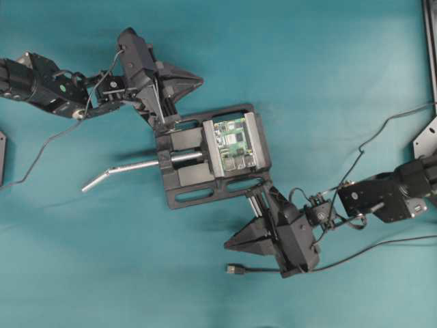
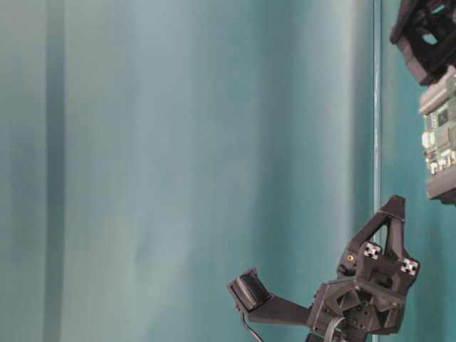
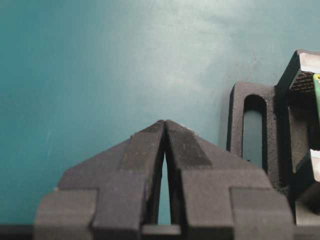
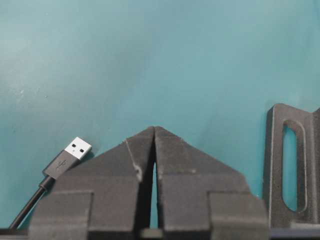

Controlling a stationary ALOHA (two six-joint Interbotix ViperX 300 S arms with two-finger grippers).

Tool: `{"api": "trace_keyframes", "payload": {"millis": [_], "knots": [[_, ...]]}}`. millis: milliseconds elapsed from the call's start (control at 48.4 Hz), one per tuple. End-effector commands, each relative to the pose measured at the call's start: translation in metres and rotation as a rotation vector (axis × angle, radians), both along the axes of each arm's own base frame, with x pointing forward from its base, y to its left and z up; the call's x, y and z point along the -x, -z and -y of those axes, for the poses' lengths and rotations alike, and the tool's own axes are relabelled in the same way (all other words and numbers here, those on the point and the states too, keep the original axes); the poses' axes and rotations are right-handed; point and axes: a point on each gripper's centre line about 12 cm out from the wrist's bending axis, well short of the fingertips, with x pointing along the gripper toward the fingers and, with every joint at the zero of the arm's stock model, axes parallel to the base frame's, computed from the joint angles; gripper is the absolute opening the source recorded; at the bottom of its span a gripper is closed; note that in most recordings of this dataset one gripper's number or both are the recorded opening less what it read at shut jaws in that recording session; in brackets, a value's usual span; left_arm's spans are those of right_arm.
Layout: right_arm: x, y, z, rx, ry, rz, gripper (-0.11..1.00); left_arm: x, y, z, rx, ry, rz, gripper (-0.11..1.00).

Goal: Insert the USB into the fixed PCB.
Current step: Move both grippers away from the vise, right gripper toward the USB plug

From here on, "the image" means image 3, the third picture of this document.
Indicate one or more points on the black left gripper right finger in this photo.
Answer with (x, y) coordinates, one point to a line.
(216, 195)

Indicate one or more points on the black bench vise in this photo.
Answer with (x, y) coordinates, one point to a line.
(290, 133)

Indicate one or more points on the green circuit board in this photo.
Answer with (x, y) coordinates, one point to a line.
(316, 83)

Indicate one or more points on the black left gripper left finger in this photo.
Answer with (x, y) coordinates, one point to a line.
(110, 195)

